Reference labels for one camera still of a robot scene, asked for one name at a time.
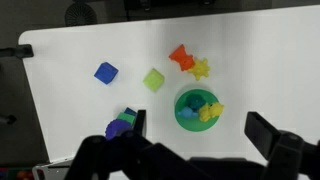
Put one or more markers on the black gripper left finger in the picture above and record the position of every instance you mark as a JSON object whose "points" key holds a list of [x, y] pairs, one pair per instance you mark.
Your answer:
{"points": [[110, 160]]}

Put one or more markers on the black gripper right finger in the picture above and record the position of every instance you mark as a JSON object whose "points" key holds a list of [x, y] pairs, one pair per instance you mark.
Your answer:
{"points": [[283, 150]]}

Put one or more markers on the yellow block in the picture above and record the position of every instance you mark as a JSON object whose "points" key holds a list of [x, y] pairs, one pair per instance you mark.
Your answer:
{"points": [[199, 69]]}

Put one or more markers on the small green block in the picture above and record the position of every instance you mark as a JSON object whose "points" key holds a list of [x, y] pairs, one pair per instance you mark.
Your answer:
{"points": [[126, 118]]}

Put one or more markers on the small dark blue block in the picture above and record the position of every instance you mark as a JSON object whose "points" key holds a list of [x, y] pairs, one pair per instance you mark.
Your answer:
{"points": [[130, 111]]}

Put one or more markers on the yellow animal toy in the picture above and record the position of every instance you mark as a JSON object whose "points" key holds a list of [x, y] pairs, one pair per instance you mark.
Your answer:
{"points": [[210, 111]]}

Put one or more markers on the blue cube block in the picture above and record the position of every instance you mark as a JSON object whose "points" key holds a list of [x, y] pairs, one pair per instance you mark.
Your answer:
{"points": [[106, 73]]}

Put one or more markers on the light blue toy figure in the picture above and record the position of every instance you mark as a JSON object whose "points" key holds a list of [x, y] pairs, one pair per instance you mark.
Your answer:
{"points": [[186, 113]]}

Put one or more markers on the lime green block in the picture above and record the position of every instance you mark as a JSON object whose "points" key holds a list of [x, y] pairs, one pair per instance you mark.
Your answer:
{"points": [[153, 80]]}

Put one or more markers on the teal toy figure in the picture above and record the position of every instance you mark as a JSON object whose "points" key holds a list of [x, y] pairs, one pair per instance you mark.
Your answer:
{"points": [[195, 101]]}

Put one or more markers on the purple spiky ball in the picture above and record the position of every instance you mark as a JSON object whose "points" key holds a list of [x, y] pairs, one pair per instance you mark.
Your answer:
{"points": [[116, 129]]}

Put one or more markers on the grey metal mounting plate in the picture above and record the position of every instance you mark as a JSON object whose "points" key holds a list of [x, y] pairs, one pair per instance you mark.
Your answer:
{"points": [[50, 170]]}

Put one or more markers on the green bowl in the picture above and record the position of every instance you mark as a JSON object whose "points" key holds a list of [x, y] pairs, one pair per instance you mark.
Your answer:
{"points": [[191, 124]]}

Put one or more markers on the red cube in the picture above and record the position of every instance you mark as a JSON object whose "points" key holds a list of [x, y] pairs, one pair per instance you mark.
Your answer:
{"points": [[182, 58]]}

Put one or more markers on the black clamp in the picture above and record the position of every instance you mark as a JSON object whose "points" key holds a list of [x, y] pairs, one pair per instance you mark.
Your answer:
{"points": [[20, 51]]}

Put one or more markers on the black round fan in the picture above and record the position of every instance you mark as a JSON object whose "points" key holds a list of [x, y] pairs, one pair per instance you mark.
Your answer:
{"points": [[80, 14]]}

